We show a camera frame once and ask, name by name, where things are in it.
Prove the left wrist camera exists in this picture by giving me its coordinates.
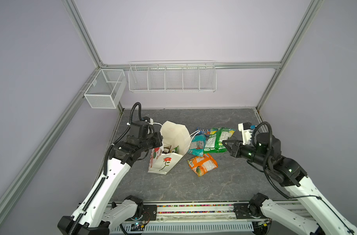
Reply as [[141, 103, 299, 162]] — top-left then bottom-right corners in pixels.
[[142, 117, 154, 125]]

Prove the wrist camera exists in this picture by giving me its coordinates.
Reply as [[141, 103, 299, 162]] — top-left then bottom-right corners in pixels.
[[238, 122, 255, 145], [142, 117, 154, 125]]

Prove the blue m&m's candy packet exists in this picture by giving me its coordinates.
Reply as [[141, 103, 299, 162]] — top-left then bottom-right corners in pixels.
[[196, 127, 211, 136]]

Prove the white flower paper bag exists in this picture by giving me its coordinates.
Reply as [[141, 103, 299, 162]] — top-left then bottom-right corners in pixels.
[[148, 121, 198, 175]]

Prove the teal snack packet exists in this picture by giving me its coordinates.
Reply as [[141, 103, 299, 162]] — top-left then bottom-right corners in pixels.
[[188, 134, 206, 157]]

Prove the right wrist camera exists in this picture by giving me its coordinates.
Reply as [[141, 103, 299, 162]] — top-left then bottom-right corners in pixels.
[[238, 122, 255, 145]]

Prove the brown chocolate bar wrapper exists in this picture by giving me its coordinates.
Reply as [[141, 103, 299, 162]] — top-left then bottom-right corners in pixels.
[[163, 146, 178, 154]]

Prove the white mesh box basket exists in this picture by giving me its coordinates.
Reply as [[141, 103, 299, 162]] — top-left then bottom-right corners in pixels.
[[84, 69, 127, 109]]

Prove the white wire shelf basket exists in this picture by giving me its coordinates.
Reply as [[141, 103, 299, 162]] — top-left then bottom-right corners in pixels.
[[128, 60, 217, 93]]

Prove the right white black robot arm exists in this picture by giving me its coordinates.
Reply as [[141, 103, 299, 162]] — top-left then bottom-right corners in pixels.
[[222, 121, 357, 235]]

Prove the orange snack packet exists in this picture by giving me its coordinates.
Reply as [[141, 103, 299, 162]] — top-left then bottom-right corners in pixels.
[[187, 153, 218, 177]]

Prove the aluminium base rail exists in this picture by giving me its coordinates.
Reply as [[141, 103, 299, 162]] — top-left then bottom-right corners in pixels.
[[67, 200, 329, 235]]

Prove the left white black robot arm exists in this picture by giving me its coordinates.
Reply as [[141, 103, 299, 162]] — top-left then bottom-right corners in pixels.
[[57, 102, 163, 235]]

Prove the green snack packet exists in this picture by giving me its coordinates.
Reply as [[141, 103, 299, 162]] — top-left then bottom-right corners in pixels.
[[203, 127, 235, 153]]

